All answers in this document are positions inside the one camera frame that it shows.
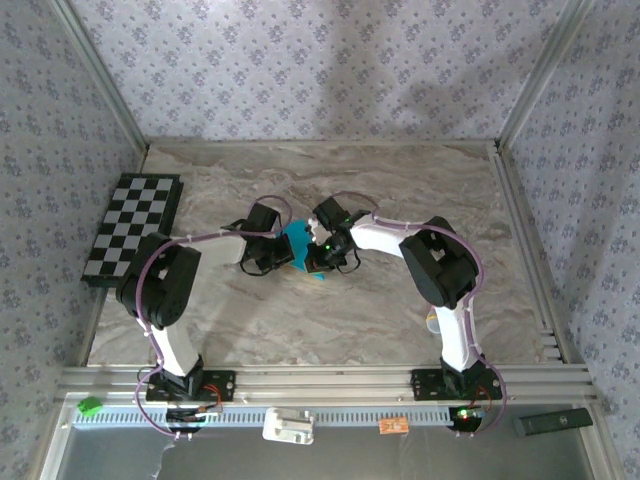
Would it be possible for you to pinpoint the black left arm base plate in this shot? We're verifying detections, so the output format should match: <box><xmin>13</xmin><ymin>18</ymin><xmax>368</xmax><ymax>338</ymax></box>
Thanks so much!
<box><xmin>144</xmin><ymin>368</ymin><xmax>237</xmax><ymax>403</ymax></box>

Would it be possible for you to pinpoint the grey metal tray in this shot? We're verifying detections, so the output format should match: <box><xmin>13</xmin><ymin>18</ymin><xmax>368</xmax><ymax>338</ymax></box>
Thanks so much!
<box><xmin>39</xmin><ymin>399</ymin><xmax>614</xmax><ymax>480</ymax></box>

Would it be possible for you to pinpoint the aluminium mounting rail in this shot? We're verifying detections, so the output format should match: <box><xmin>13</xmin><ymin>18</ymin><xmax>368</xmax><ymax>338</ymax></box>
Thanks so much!
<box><xmin>55</xmin><ymin>364</ymin><xmax>600</xmax><ymax>405</ymax></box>

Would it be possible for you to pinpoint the blue paper sheet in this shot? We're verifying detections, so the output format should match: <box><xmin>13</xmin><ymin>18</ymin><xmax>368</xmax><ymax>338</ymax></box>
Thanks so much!
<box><xmin>282</xmin><ymin>219</ymin><xmax>329</xmax><ymax>284</ymax></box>

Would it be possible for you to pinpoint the black rectangular bar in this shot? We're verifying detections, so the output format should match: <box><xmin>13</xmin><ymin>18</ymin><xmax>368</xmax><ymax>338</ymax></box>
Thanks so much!
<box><xmin>512</xmin><ymin>407</ymin><xmax>595</xmax><ymax>439</ymax></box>

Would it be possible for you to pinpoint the black and grey checkerboard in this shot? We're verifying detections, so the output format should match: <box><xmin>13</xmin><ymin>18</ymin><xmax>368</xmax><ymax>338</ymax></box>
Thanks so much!
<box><xmin>80</xmin><ymin>172</ymin><xmax>185</xmax><ymax>291</ymax></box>

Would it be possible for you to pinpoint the grey slotted cable duct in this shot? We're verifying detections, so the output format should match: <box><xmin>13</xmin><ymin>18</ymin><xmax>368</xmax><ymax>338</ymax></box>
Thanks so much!
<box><xmin>72</xmin><ymin>403</ymin><xmax>504</xmax><ymax>429</ymax></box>

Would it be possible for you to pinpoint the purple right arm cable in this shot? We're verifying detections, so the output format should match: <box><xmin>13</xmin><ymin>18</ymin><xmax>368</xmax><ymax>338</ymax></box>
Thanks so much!
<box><xmin>329</xmin><ymin>191</ymin><xmax>510</xmax><ymax>441</ymax></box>

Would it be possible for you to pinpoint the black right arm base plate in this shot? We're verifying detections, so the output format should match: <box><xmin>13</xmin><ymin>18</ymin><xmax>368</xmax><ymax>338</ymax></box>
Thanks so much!
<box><xmin>409</xmin><ymin>367</ymin><xmax>504</xmax><ymax>402</ymax></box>

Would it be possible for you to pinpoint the white plastic holder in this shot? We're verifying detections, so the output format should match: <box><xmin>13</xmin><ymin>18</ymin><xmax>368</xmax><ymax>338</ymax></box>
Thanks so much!
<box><xmin>262</xmin><ymin>406</ymin><xmax>316</xmax><ymax>446</ymax></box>

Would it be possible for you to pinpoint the green plastic block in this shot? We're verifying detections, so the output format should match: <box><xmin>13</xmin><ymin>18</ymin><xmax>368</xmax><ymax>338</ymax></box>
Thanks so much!
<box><xmin>75</xmin><ymin>396</ymin><xmax>105</xmax><ymax>417</ymax></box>

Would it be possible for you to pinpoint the aluminium frame post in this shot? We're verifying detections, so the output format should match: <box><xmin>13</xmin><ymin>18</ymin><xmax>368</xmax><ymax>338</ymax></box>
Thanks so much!
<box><xmin>52</xmin><ymin>0</ymin><xmax>150</xmax><ymax>154</ymax></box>
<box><xmin>497</xmin><ymin>0</ymin><xmax>594</xmax><ymax>151</ymax></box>

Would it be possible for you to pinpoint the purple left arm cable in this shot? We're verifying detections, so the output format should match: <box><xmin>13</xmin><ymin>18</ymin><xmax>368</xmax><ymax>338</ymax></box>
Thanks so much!
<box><xmin>135</xmin><ymin>194</ymin><xmax>294</xmax><ymax>442</ymax></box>

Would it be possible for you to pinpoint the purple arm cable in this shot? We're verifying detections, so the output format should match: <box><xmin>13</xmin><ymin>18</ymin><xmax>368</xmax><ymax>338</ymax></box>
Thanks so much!
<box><xmin>329</xmin><ymin>191</ymin><xmax>510</xmax><ymax>441</ymax></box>
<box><xmin>135</xmin><ymin>194</ymin><xmax>294</xmax><ymax>442</ymax></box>

